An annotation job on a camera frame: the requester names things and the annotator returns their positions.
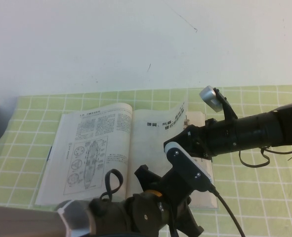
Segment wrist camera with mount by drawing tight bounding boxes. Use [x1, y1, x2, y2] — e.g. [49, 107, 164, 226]
[199, 85, 238, 122]
[164, 141, 214, 194]

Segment black strap loop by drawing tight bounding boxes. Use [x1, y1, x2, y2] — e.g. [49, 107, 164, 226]
[99, 168, 124, 201]

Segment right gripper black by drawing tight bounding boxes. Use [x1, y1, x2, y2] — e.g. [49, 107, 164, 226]
[163, 118, 238, 159]

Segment technical book with diagrams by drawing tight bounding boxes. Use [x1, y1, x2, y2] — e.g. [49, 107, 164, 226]
[34, 96, 219, 210]

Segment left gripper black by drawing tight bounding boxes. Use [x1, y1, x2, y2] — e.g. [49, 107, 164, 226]
[134, 164, 204, 237]

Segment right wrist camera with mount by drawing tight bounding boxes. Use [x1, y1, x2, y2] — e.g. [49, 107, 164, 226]
[199, 85, 238, 122]

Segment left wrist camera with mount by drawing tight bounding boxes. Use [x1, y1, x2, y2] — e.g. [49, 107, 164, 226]
[164, 141, 214, 194]

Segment green white checked tablecloth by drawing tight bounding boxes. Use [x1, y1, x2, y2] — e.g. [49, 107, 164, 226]
[0, 84, 292, 237]

